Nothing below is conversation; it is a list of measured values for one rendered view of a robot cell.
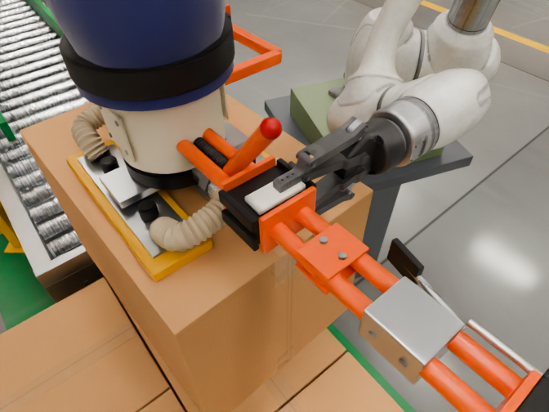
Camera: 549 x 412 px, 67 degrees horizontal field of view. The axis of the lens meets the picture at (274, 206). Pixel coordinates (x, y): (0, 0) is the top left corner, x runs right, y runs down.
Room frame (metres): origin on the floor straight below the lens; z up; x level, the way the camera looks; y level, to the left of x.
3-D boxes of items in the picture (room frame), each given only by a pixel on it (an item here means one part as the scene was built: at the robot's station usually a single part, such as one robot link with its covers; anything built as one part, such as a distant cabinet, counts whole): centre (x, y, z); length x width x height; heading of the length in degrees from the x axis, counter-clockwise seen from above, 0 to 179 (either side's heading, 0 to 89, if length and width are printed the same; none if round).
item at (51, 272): (0.85, 0.39, 0.58); 0.70 x 0.03 x 0.06; 128
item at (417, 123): (0.48, -0.18, 1.20); 0.09 x 0.06 x 0.09; 38
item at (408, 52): (1.10, -0.30, 1.01); 0.18 x 0.16 x 0.22; 82
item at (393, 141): (0.44, -0.12, 1.20); 0.09 x 0.07 x 0.08; 128
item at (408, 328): (0.18, -0.13, 1.20); 0.07 x 0.07 x 0.04; 39
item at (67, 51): (0.55, 0.17, 1.30); 0.23 x 0.23 x 0.04
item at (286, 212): (0.35, 0.01, 1.20); 0.10 x 0.08 x 0.06; 129
